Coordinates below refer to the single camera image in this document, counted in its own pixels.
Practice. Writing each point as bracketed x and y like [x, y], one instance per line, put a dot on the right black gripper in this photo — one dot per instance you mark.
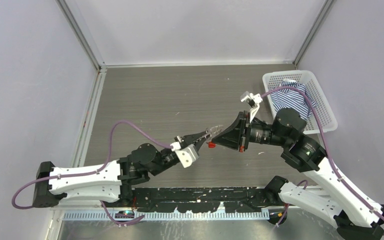
[231, 137]

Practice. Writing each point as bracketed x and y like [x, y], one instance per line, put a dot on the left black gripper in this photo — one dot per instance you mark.
[191, 138]

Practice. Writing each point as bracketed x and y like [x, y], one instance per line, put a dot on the red headed key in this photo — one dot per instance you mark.
[211, 144]

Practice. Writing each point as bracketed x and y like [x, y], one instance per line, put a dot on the metal disc with keyrings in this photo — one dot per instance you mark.
[213, 131]

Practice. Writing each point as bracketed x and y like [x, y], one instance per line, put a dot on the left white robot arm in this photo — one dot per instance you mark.
[113, 182]

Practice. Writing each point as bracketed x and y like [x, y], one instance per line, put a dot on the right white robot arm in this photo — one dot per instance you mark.
[352, 213]

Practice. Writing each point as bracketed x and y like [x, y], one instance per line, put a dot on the blue striped cloth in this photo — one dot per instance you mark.
[288, 98]

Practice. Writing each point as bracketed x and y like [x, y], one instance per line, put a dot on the white plastic basket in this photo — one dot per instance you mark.
[323, 109]

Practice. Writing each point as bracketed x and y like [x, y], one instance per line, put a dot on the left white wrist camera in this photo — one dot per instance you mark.
[186, 155]

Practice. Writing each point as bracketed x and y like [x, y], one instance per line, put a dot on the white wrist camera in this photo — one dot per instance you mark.
[253, 100]
[186, 155]

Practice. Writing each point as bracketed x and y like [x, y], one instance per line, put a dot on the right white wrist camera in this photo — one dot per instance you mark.
[253, 100]

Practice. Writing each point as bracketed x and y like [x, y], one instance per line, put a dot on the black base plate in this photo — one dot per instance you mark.
[197, 199]

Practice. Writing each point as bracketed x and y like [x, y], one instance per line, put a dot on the slotted cable duct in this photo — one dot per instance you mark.
[100, 215]

